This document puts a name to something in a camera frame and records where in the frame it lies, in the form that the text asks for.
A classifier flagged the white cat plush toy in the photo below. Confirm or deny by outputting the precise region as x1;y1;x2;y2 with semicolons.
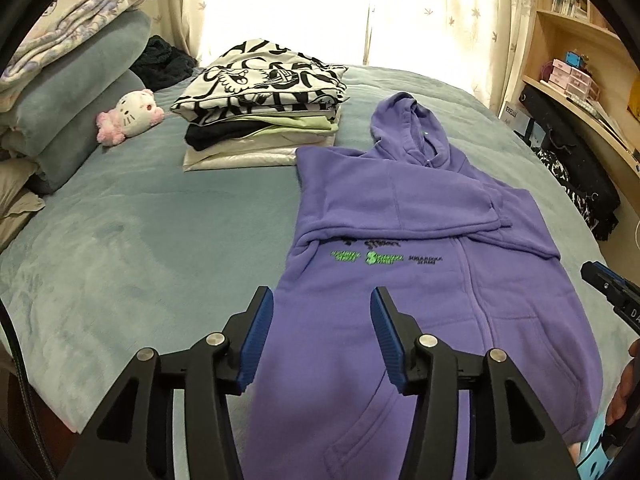
96;88;166;147

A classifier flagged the black and white patterned cloth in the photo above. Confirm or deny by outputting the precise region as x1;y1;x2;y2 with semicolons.
537;147;621;241

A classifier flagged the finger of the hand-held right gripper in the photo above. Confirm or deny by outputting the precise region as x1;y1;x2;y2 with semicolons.
580;260;636;311

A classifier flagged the row of books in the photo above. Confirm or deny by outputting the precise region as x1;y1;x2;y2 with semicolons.
551;0;591;20

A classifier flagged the stack of white papers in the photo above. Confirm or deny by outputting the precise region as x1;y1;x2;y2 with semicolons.
562;92;628;138

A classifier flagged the stack of pink boxes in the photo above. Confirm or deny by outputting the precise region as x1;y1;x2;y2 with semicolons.
547;59;593;97

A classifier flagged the light green folded garment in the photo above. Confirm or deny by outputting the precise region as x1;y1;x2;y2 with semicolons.
240;112;341;133

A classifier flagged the white carton box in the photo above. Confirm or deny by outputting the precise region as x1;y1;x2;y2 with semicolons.
501;104;525;132

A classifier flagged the light blue printed cloth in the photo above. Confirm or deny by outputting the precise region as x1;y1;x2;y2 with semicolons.
577;410;623;480

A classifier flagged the black folded garment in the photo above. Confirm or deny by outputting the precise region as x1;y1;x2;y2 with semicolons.
185;121;266;152

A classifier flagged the black braided cable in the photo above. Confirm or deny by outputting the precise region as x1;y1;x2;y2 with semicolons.
0;302;48;461

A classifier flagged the person's right hand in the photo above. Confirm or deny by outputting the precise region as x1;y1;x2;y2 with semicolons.
606;339;640;428

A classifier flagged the wooden shelf desk unit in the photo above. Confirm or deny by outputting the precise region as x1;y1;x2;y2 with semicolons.
500;0;640;181

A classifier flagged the black bag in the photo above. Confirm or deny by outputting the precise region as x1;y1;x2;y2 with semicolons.
517;82;621;221

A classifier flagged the cream leaf-print curtain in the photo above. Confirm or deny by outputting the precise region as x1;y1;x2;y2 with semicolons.
120;0;373;68
367;0;548;111

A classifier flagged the beige pillow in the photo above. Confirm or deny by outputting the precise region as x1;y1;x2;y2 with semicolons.
0;160;47;251

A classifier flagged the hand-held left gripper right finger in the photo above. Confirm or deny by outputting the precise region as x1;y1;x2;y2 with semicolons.
370;286;576;480

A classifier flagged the grey folded quilt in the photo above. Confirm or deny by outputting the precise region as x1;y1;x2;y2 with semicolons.
0;10;153;196

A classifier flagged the black knit cloth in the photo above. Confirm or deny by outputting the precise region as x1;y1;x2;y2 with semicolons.
131;35;198;92

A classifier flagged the purple zip hoodie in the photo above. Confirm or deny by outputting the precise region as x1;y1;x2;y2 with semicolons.
240;91;603;480

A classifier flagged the black and white printed garment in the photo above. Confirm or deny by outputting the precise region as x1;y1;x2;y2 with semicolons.
170;38;349;125

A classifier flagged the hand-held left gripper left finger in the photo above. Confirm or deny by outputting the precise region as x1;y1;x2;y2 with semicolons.
60;286;275;480

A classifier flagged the white folded garment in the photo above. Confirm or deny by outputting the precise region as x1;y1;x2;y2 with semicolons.
240;127;341;153

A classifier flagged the bed with grey-green cover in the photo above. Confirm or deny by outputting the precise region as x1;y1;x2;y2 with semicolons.
0;64;640;441

